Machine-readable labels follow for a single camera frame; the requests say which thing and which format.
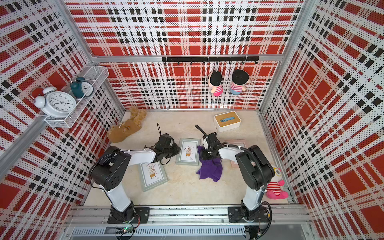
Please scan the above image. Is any green circuit board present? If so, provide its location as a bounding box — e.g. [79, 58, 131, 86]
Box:
[116, 227, 134, 235]

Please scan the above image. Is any black hook rail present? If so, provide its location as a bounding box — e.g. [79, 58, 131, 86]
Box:
[162, 56, 260, 64]

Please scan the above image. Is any doll with pink clothes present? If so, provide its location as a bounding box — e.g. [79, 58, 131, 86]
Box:
[208, 71, 223, 97]

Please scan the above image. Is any green picture frame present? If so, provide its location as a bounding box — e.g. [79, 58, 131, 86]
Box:
[176, 138, 201, 166]
[139, 163, 168, 192]

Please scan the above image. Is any white tissue box wooden lid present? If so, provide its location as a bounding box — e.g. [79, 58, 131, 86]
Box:
[214, 111, 242, 132]

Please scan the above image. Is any purple cloth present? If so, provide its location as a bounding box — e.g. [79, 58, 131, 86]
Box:
[196, 146, 223, 182]

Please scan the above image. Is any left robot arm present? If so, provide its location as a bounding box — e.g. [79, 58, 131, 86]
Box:
[89, 134, 181, 224]

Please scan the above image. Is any white pink plush toy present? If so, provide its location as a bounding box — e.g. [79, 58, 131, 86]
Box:
[266, 165, 289, 200]

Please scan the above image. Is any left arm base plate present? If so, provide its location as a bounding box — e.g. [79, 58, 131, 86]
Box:
[108, 207, 151, 224]

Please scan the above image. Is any pink picture frame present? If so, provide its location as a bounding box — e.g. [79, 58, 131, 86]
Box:
[226, 139, 247, 169]

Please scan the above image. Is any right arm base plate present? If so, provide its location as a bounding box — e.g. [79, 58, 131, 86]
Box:
[228, 206, 270, 223]

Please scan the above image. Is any teal alarm clock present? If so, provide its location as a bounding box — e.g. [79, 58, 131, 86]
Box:
[70, 77, 94, 99]

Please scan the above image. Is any white wire shelf basket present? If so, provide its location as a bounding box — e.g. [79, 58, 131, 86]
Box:
[45, 66, 109, 128]

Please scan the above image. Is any brown plush toy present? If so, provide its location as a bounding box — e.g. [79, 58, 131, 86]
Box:
[108, 107, 147, 143]

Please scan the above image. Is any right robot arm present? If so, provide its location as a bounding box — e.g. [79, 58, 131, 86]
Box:
[198, 132, 275, 222]

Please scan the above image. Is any white alarm clock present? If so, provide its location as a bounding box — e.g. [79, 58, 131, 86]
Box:
[34, 87, 77, 119]

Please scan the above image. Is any doll with blue clothes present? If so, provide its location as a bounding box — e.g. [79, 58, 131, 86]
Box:
[230, 69, 250, 95]

